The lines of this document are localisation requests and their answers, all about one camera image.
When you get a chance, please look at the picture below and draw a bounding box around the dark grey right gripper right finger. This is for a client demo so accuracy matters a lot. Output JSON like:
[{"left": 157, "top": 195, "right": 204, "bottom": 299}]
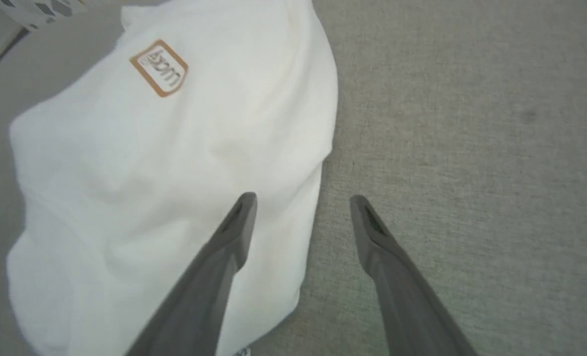
[{"left": 349, "top": 194, "right": 478, "bottom": 356}]

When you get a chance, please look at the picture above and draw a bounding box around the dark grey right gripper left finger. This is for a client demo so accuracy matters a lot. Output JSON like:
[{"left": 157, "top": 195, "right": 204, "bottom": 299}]
[{"left": 126, "top": 192, "right": 258, "bottom": 356}]

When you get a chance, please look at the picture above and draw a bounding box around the white t-shirt with brown label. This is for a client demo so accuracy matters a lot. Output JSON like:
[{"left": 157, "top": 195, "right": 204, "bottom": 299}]
[{"left": 6, "top": 0, "right": 339, "bottom": 356}]

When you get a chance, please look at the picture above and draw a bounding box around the grey fabric sofa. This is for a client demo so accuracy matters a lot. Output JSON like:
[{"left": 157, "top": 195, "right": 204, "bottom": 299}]
[{"left": 0, "top": 0, "right": 587, "bottom": 356}]

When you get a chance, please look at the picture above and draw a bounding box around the white grey patterned fabric item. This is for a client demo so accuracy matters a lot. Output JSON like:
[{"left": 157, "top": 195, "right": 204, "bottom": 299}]
[{"left": 0, "top": 0, "right": 89, "bottom": 32}]

